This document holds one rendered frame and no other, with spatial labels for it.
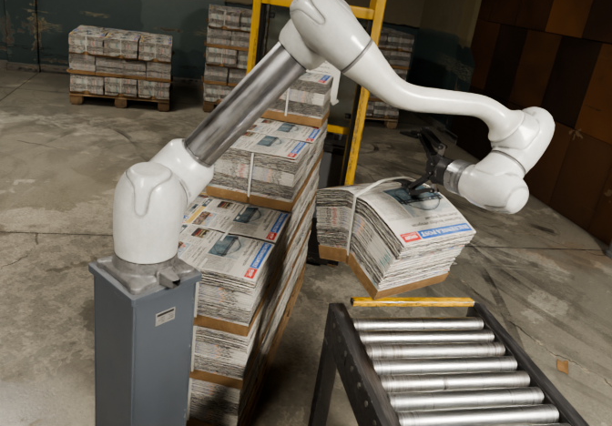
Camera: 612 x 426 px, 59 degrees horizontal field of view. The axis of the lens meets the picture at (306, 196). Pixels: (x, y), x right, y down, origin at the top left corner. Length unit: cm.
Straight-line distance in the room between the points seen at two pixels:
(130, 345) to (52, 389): 124
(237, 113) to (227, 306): 71
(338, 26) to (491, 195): 53
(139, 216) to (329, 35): 59
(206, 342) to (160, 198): 78
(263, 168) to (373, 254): 84
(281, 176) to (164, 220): 98
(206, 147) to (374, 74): 49
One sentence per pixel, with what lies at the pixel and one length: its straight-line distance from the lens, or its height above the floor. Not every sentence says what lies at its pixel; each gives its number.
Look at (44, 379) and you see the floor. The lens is 270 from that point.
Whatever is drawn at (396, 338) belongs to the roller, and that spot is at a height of 79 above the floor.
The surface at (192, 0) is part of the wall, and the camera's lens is 859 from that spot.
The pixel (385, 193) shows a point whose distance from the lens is 161.
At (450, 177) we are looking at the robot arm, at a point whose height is 132.
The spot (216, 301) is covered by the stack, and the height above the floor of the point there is 72.
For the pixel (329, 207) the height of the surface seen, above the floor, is 109.
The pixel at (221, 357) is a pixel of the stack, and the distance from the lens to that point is 197.
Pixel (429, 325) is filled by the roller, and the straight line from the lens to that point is 178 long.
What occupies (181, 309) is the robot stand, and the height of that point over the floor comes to 90.
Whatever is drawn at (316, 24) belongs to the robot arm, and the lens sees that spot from 120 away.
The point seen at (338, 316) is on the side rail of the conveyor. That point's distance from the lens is 169.
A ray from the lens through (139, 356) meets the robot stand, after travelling 146.
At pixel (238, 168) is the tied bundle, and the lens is 226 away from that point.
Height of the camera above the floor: 173
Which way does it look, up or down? 21 degrees down
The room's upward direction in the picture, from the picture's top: 8 degrees clockwise
